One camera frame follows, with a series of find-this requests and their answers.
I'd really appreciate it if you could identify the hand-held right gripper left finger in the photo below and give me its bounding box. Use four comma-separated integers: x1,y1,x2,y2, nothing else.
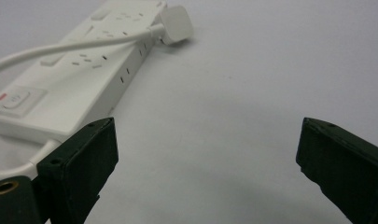
0,117,119,224

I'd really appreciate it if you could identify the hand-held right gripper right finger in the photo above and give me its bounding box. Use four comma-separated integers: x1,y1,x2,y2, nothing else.
295,117,378,224

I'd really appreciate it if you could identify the white power strip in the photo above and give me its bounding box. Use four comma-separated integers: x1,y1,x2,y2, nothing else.
0,0,168,146

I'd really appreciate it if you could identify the white power cable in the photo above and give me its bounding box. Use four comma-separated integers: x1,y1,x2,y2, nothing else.
0,23,166,185

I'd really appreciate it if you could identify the white plug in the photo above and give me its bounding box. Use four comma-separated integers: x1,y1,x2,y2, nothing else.
148,5,194,47

